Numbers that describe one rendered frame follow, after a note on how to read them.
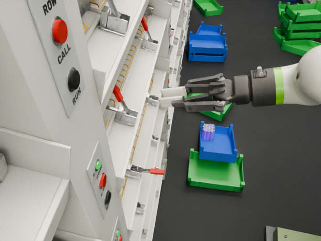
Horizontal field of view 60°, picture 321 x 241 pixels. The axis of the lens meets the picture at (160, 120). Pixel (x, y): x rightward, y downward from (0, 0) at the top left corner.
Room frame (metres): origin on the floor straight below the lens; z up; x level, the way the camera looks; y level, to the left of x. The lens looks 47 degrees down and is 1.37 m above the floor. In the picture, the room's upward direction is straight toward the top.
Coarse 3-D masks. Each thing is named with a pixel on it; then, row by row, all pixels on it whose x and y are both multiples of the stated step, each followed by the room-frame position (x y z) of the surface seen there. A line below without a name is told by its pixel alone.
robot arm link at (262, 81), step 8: (256, 72) 0.55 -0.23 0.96; (264, 72) 0.54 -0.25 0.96; (272, 72) 0.53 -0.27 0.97; (248, 80) 0.54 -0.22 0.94; (256, 80) 0.52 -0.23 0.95; (264, 80) 0.52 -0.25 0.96; (272, 80) 0.51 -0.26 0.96; (248, 88) 0.52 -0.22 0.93; (256, 88) 0.51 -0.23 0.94; (264, 88) 0.50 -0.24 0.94; (272, 88) 0.50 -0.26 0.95; (256, 96) 0.50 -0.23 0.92; (264, 96) 0.49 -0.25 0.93; (272, 96) 0.49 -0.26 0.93; (256, 104) 0.50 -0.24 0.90; (264, 104) 0.50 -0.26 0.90; (272, 104) 0.49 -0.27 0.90
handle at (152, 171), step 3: (138, 168) 0.39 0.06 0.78; (141, 168) 0.39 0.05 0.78; (150, 168) 0.39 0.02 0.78; (153, 168) 0.39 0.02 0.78; (138, 171) 0.38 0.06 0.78; (141, 171) 0.38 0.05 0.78; (144, 171) 0.38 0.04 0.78; (147, 171) 0.38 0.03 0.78; (150, 171) 0.38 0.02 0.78; (153, 171) 0.38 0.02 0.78; (156, 171) 0.38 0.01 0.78; (159, 171) 0.38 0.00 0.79; (162, 171) 0.38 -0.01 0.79; (156, 174) 0.37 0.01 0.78; (159, 174) 0.37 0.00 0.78; (162, 174) 0.37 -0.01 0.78
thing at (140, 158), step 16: (160, 64) 0.83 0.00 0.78; (160, 80) 0.77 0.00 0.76; (160, 96) 0.69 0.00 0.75; (144, 128) 0.54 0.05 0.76; (144, 144) 0.48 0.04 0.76; (128, 160) 0.42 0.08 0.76; (144, 160) 0.43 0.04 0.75; (128, 192) 0.33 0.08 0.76; (128, 208) 0.29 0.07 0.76; (128, 224) 0.26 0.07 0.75
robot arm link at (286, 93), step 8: (296, 64) 0.55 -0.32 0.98; (280, 72) 0.53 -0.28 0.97; (288, 72) 0.52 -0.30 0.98; (280, 80) 0.51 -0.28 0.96; (288, 80) 0.50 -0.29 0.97; (280, 88) 0.50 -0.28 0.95; (288, 88) 0.49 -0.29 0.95; (280, 96) 0.49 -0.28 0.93; (288, 96) 0.48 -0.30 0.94; (296, 96) 0.48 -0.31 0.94; (280, 104) 0.50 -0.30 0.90; (304, 104) 0.48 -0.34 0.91; (312, 104) 0.47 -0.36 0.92
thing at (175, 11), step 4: (176, 0) 1.34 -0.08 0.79; (180, 0) 1.41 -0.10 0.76; (172, 4) 1.34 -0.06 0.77; (176, 4) 1.33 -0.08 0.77; (180, 4) 1.37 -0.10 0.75; (172, 8) 1.31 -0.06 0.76; (176, 8) 1.32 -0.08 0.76; (180, 8) 1.33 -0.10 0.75; (172, 12) 1.27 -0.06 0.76; (176, 12) 1.28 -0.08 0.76; (172, 16) 1.23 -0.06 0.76; (176, 16) 1.24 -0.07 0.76; (172, 20) 1.20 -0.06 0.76; (176, 20) 1.21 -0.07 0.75; (172, 24) 1.16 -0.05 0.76; (176, 24) 1.17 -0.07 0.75; (172, 28) 1.09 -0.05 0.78; (172, 32) 1.07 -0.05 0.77; (172, 36) 1.06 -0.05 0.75; (172, 40) 1.04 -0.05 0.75; (172, 48) 0.92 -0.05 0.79
